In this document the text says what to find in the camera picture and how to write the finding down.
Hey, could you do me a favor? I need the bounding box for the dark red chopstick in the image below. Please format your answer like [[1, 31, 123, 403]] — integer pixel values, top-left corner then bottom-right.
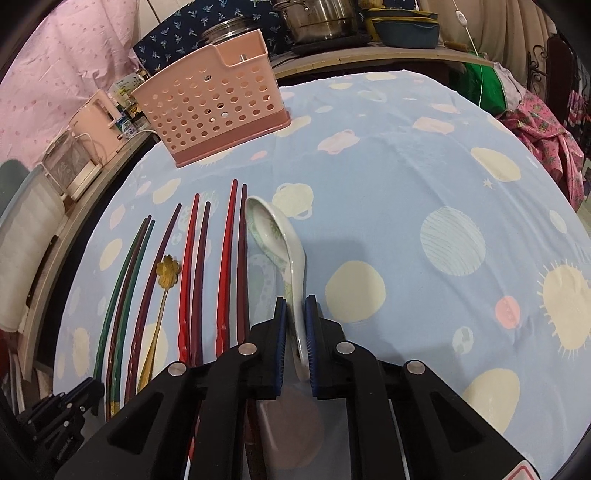
[[236, 184, 249, 344], [104, 214, 153, 423], [190, 201, 211, 367]]

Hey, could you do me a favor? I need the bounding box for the white ceramic soup spoon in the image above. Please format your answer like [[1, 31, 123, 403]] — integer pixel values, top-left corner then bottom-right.
[[245, 196, 310, 380]]

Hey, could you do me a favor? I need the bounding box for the dark maroon chopstick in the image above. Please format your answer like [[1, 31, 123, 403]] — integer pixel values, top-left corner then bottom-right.
[[124, 203, 181, 402]]

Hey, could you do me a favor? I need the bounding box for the bright red chopstick left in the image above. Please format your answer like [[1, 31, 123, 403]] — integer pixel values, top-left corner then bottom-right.
[[177, 193, 199, 365]]

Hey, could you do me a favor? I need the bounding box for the bright red chopstick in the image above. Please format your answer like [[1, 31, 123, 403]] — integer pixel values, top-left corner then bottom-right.
[[214, 179, 238, 357], [177, 193, 199, 365]]

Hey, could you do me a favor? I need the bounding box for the green chopstick outer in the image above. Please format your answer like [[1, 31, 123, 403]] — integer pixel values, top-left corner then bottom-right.
[[93, 216, 150, 381]]

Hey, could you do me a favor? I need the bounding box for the green chopstick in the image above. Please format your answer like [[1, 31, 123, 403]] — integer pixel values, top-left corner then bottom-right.
[[109, 219, 157, 414], [93, 216, 150, 381]]

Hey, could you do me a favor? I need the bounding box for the green chopstick inner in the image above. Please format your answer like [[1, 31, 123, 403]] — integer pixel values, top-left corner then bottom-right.
[[109, 219, 157, 414]]

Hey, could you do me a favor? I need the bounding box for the gold flower spoon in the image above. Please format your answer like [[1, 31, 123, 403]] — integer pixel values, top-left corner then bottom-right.
[[136, 254, 181, 393]]

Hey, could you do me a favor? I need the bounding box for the bright red chopstick right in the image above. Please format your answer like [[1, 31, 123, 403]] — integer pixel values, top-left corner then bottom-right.
[[214, 179, 238, 357]]

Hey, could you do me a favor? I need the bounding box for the dark red chopstick between greens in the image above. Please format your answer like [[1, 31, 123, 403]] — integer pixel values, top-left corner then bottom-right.
[[104, 214, 153, 423]]

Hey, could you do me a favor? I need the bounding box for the blue planet-print tablecloth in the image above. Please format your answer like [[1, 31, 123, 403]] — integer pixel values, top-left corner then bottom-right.
[[54, 71, 590, 479]]

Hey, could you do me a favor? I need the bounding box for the white dish drainer box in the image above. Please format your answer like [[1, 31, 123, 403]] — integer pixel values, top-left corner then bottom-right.
[[0, 165, 65, 333]]

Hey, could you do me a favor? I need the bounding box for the white small oven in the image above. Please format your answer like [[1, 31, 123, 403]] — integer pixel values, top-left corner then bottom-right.
[[41, 130, 102, 202]]

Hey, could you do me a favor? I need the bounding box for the pink perforated utensil basket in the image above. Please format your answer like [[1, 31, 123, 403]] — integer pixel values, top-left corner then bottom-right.
[[132, 30, 291, 168]]

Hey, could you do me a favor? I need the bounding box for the pink toaster appliance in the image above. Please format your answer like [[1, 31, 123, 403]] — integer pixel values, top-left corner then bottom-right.
[[68, 89, 124, 164]]

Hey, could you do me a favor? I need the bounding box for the pink floral cloth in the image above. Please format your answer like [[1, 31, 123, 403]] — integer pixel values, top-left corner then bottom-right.
[[499, 90, 585, 212]]

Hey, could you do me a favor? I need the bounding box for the green bag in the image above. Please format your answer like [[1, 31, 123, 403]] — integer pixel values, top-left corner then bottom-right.
[[457, 63, 507, 117]]

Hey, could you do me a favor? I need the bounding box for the silver rice cooker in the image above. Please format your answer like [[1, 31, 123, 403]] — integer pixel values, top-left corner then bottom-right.
[[200, 16, 257, 45]]

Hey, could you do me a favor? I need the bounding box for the dark teal baking dish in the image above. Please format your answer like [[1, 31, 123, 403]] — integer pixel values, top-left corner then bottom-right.
[[373, 18, 440, 49]]

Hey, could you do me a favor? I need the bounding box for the stacked steel steamer pot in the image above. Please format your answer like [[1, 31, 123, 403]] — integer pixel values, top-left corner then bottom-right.
[[273, 0, 370, 45]]

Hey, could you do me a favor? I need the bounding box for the dark wooden chair back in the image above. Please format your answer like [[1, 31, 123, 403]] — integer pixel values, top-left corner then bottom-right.
[[545, 34, 576, 106]]

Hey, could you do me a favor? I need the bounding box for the white power cable with switch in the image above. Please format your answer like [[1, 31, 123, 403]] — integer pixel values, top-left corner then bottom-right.
[[450, 0, 486, 107]]

